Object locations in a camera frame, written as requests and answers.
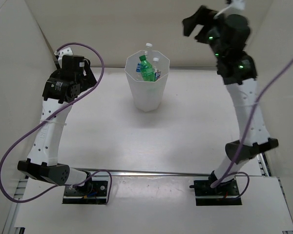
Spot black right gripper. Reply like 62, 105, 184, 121
181, 6, 226, 61

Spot clear bottle blue label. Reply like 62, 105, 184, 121
135, 42, 153, 81

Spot green plastic soda bottle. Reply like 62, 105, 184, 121
139, 55, 155, 82

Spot clear bottle white barcode label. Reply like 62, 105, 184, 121
153, 57, 161, 81

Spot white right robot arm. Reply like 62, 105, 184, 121
195, 12, 279, 195

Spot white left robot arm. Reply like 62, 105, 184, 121
17, 43, 101, 195

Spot white octagonal plastic bin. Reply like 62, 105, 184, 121
125, 50, 170, 112

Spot white zip tie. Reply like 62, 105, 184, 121
213, 0, 246, 19

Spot white foam board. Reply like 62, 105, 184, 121
15, 176, 293, 234

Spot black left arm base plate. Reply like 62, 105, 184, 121
62, 175, 110, 205

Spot aluminium table edge rail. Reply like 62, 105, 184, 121
34, 169, 264, 176

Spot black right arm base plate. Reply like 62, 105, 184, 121
189, 179, 242, 206

